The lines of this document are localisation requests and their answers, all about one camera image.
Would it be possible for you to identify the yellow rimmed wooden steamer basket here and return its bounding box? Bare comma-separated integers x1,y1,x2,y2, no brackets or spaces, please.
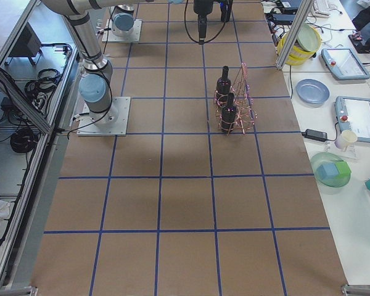
286,25,321,66

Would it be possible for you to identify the green bowl with blocks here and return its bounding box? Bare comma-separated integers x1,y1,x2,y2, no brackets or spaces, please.
310,152,352,187

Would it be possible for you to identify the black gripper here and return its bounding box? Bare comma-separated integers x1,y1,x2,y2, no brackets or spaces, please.
193,0,214,17

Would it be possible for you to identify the copper wire wine basket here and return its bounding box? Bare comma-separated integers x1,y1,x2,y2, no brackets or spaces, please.
214,63,257,134

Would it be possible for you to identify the dark glass wine bottle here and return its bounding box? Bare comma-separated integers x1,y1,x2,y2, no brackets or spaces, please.
198,15,207,45

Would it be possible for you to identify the black power adapter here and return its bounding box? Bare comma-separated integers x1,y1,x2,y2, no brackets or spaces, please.
302,129,328,142

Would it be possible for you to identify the pale green lid plate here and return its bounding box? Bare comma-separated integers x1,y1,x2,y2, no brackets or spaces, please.
297,23,319,52

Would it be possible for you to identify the teach pendant tablet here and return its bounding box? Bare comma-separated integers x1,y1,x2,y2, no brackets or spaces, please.
334,96,370,143
321,48,370,80

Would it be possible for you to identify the teach pendant tablet far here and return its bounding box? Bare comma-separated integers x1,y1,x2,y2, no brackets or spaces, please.
321,48,370,80

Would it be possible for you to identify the blue plate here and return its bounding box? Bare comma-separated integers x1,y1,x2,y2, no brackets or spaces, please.
295,79,330,105

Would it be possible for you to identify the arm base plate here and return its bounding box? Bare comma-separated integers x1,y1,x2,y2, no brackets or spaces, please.
102,19,142,43
76,97,131,136

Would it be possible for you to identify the white paper cup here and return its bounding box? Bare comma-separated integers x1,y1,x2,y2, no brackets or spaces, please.
334,129,358,151

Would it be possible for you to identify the dark wine bottle in basket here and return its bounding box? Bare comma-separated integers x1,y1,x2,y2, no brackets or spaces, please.
216,65,231,103

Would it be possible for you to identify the aluminium frame post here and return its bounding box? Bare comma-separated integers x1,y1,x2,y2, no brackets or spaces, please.
276,0,313,70

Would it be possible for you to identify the teach pendant tablet near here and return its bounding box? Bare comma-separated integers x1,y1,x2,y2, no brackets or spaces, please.
334,96,370,143

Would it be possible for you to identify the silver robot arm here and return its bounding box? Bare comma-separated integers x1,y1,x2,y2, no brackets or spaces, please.
43,1,140,126
103,0,214,44

